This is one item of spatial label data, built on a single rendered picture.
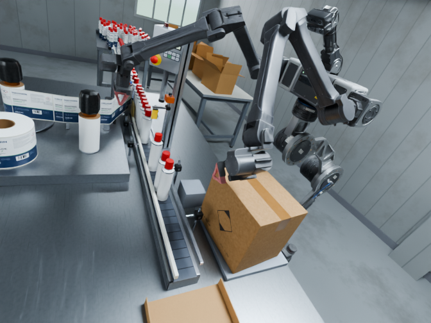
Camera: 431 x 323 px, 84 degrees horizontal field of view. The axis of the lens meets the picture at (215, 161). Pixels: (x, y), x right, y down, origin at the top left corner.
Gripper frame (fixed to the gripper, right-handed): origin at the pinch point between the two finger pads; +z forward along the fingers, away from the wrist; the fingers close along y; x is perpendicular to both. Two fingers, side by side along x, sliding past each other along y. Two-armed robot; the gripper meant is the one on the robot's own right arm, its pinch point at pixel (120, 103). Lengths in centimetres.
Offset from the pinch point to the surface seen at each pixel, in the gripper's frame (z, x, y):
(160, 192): 19.3, 12.7, 41.3
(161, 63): -18.8, 19.5, -13.0
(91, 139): 16.9, -11.9, 6.1
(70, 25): 60, -28, -434
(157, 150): 11.6, 14.8, 21.6
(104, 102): 8.7, -5.0, -17.6
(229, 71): 6, 134, -135
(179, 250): 24, 15, 67
